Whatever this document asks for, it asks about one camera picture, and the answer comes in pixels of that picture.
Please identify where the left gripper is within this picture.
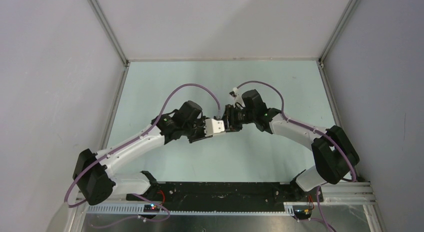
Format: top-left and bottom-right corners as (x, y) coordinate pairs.
(183, 116), (213, 144)

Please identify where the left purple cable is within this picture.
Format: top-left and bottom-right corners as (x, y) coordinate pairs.
(63, 83), (222, 223)

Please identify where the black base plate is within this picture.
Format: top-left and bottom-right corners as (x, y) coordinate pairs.
(142, 181), (324, 213)

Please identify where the purple cable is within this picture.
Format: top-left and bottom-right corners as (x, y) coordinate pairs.
(236, 80), (357, 232)
(63, 83), (222, 223)

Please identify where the white slotted cable duct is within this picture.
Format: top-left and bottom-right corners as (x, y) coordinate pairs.
(86, 203), (296, 217)

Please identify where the aluminium frame rail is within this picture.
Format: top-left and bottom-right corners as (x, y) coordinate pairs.
(87, 0), (129, 67)

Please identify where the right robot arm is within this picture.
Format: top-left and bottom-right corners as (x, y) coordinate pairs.
(222, 88), (360, 201)

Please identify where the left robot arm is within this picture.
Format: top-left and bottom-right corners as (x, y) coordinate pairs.
(72, 100), (208, 206)

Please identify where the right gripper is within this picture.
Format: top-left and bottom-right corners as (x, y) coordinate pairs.
(221, 104), (256, 133)

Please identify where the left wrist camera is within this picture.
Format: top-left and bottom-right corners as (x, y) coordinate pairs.
(204, 118), (225, 137)

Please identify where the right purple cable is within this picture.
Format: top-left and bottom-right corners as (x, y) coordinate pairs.
(236, 80), (357, 232)

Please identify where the white remote control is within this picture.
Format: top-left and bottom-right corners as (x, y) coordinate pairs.
(212, 130), (227, 137)

